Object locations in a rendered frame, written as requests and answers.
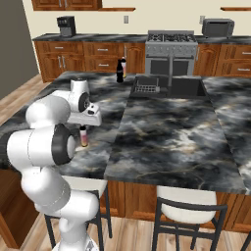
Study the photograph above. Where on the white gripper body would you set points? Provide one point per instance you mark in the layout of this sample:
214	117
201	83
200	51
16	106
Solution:
85	119

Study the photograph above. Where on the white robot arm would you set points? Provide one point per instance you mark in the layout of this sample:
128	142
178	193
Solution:
42	147

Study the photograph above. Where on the small pink yellow bottle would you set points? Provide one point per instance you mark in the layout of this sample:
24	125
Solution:
84	137

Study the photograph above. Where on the large dark cola bottle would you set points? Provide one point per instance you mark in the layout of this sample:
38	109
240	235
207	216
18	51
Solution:
120	72

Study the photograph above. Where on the small orange bottle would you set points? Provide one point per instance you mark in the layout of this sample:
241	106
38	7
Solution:
124	67

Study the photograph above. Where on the grey sink tap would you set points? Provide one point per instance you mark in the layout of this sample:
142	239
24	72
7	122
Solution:
170	80

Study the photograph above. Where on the dark sink basin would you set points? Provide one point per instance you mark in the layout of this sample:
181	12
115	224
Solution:
186	88

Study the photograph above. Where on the black stool white seat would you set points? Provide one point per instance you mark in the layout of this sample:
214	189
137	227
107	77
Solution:
246	241
88	184
188	206

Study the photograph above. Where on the wooden base cupboard run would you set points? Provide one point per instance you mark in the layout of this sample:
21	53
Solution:
225	59
88	54

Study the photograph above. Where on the grey dish rack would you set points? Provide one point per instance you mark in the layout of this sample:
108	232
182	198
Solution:
147	88

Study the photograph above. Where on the black coffee machine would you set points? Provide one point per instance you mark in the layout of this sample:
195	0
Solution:
66	26

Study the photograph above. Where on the wooden island cabinet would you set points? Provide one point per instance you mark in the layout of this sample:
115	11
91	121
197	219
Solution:
137	201

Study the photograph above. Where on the steel range oven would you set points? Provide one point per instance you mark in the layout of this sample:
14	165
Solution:
171	52

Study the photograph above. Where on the grey toaster oven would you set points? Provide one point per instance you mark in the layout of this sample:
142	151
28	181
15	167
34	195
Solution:
218	28

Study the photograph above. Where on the grey wall socket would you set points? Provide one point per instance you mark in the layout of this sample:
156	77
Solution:
126	19
202	19

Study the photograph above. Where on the wooden wall shelf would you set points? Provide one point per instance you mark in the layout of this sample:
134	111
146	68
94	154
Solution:
236	8
116	9

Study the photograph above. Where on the wooden wall cupboards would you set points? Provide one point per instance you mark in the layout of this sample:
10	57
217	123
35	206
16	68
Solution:
65	4

